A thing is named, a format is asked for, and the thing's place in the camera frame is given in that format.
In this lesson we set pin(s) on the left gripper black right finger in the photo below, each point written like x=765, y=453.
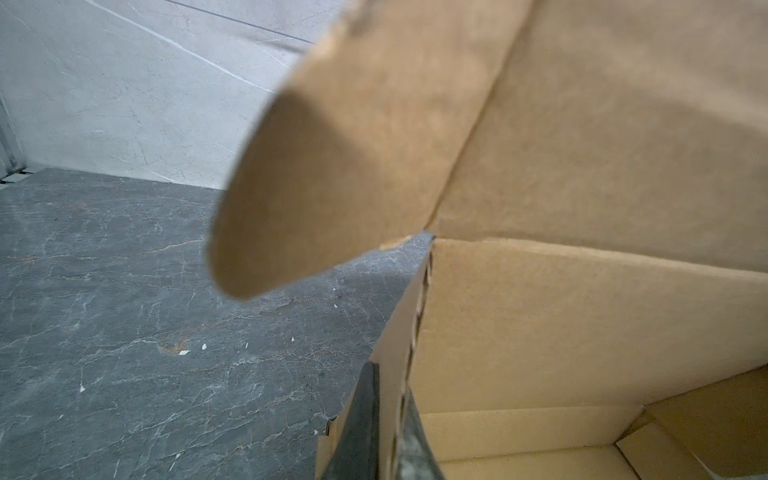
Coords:
x=414, y=459

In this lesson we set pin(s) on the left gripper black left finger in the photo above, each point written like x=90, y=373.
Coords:
x=356, y=456

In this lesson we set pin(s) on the brown cardboard box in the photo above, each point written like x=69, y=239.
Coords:
x=593, y=175

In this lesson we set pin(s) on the aluminium frame profiles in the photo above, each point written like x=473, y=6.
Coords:
x=13, y=161

